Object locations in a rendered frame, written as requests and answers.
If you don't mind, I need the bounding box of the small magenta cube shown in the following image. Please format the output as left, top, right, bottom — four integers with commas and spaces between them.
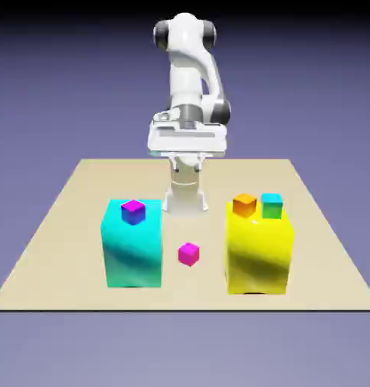
177, 242, 201, 268

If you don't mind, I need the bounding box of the large cyan box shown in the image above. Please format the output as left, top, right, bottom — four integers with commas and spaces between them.
100, 198, 163, 289

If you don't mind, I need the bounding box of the large yellow box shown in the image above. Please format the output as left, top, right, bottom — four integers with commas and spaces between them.
224, 199, 295, 296

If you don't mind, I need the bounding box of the small purple cube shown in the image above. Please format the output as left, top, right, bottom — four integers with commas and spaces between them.
120, 199, 146, 227

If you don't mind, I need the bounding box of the small orange cube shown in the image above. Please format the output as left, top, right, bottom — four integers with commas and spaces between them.
232, 193, 258, 219

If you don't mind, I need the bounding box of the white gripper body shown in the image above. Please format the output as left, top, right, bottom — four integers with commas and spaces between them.
146, 119, 229, 159

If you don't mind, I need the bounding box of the small green cube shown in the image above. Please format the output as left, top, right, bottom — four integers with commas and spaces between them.
261, 193, 284, 221

